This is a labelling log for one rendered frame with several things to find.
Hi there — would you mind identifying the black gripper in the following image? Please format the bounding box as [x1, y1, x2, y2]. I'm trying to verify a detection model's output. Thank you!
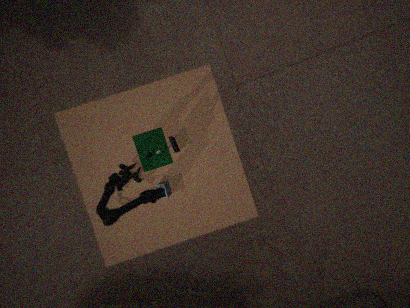
[119, 162, 142, 183]

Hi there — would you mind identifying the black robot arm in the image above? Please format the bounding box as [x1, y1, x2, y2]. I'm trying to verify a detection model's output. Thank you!
[96, 170, 166, 226]

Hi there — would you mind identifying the green circuit board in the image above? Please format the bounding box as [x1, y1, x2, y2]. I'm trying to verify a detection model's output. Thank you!
[132, 127, 173, 172]

